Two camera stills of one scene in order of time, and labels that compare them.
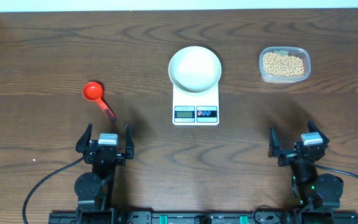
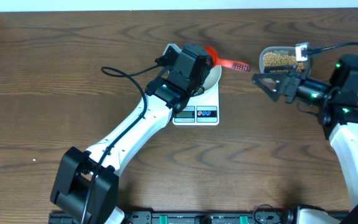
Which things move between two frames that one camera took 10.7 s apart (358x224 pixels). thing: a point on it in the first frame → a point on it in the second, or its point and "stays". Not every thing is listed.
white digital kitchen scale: [199, 109] stays
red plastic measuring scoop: [94, 91] → [227, 63]
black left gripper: [129, 152] → [202, 68]
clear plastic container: [284, 65] stays
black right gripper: [288, 155] → [285, 83]
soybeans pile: [283, 65] stays
